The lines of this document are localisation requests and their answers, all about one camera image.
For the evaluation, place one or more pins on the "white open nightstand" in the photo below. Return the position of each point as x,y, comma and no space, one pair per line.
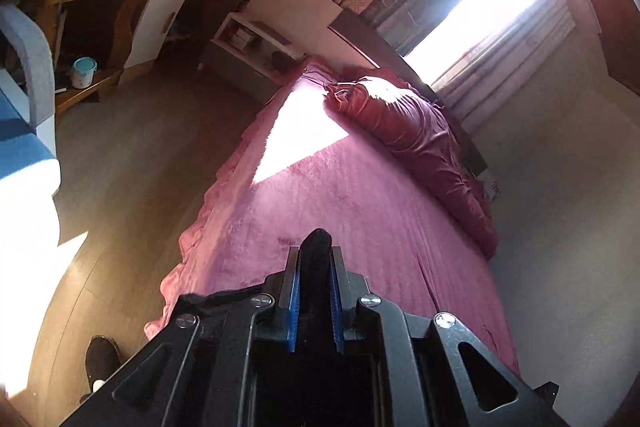
250,57

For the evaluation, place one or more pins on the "pink plush bed blanket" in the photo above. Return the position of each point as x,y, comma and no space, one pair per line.
320,197

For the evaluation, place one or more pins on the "teal plastic bucket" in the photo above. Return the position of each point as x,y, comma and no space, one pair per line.
82,72

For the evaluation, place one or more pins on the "black pants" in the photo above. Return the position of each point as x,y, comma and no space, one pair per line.
315,267

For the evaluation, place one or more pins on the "white flowered headboard panel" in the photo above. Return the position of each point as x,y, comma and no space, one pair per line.
295,2

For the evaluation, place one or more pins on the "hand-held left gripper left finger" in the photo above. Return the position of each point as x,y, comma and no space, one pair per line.
295,307

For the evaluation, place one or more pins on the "white printed paper box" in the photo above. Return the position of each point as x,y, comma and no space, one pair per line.
492,189

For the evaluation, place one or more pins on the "black slipper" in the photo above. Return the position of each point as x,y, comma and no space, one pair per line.
102,362

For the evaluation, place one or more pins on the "bright window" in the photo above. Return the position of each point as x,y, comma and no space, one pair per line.
465,27

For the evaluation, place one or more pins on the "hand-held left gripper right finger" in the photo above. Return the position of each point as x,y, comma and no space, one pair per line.
336,307

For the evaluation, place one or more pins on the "blue and grey chair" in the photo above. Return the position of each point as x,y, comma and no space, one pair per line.
25,142

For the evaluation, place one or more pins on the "dark pink folded duvet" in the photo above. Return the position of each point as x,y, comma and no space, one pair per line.
415,127

